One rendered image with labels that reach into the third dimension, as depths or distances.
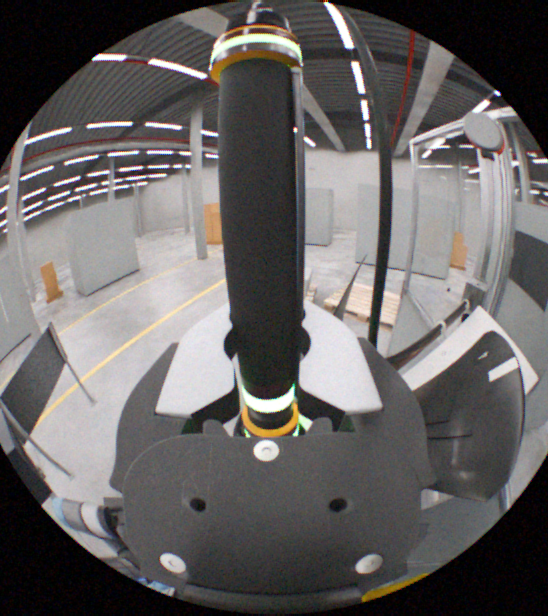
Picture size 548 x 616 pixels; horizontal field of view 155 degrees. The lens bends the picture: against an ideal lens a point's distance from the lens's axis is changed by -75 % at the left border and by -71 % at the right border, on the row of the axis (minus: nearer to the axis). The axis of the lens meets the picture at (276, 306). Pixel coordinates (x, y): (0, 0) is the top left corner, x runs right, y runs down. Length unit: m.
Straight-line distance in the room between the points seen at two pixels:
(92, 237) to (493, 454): 6.32
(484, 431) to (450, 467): 0.03
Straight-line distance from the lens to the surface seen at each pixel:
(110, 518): 0.43
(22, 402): 1.96
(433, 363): 0.53
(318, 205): 7.23
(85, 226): 6.19
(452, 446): 0.16
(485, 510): 0.95
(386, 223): 0.15
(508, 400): 0.18
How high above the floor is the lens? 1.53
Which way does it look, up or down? 28 degrees down
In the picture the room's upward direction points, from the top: 2 degrees counter-clockwise
